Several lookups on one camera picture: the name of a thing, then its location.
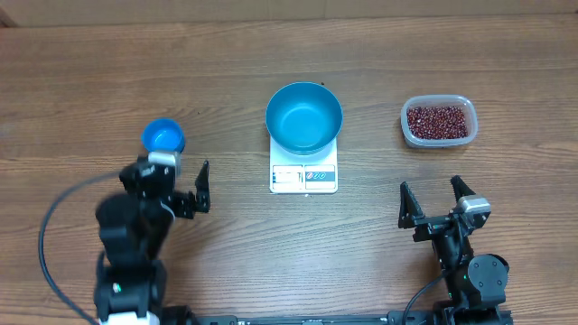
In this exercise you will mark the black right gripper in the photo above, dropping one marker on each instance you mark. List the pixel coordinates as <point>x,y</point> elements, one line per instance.
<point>428,226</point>

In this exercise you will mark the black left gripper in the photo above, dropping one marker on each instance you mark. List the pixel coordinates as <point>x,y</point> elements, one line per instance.
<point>183,203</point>

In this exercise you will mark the blue plastic measuring scoop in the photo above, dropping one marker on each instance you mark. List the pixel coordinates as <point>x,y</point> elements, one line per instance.
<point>163,134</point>

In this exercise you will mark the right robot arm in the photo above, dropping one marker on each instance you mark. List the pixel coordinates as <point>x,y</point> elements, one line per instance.
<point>475,283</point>

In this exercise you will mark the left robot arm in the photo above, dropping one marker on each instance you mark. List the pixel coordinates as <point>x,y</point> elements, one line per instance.
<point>131,279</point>

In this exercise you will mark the white digital kitchen scale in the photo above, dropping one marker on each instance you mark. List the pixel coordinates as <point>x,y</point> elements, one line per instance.
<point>309,174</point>

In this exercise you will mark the teal blue bowl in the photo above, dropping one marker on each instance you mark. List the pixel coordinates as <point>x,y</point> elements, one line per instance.
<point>304,117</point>

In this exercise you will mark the red adzuki beans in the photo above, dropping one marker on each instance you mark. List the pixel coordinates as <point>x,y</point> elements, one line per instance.
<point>437,123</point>

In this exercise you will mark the clear plastic container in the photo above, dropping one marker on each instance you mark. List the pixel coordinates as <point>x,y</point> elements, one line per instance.
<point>440,101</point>

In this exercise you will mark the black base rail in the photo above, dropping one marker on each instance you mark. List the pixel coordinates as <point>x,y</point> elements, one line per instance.
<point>392,318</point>

